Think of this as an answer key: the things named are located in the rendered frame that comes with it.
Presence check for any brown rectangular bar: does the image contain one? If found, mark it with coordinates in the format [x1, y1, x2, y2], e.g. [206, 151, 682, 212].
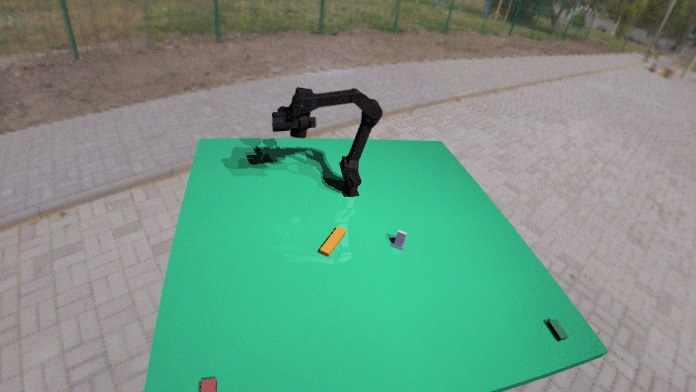
[319, 226, 346, 257]

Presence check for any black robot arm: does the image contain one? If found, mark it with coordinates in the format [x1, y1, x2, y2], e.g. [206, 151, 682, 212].
[272, 88, 382, 197]

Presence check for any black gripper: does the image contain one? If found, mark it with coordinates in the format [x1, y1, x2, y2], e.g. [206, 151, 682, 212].
[290, 87, 313, 139]

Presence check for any reddish-brown flat block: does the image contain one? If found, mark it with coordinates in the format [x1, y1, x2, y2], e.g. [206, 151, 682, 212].
[201, 379, 217, 392]

